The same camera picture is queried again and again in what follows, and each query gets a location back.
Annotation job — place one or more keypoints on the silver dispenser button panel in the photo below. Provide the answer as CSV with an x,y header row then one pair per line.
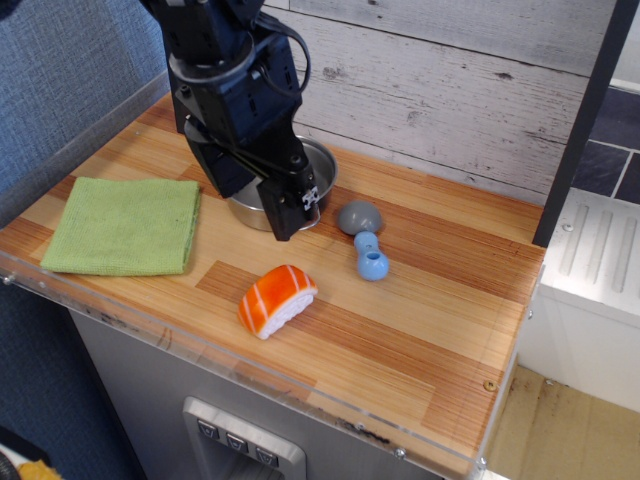
x,y
229,447

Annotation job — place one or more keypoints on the green folded cloth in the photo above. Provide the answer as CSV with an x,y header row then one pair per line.
x,y
125,228

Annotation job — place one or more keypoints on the stainless steel pot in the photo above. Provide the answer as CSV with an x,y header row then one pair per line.
x,y
246,205

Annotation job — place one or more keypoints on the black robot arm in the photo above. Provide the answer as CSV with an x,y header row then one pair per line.
x,y
224,20

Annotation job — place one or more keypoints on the black right shelf post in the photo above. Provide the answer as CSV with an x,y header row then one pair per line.
x,y
606,61

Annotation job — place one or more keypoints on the yellow object at corner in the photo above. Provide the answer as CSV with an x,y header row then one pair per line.
x,y
37,471

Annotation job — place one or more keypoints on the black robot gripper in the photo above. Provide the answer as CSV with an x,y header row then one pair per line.
x,y
242,106

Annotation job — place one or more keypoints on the grey blue toy scoop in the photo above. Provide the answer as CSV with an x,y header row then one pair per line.
x,y
362,220

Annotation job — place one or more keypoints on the white ribbed drainboard unit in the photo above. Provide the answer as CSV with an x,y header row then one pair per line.
x,y
583,325

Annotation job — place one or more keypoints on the orange white toy sushi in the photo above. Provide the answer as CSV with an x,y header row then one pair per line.
x,y
275,299

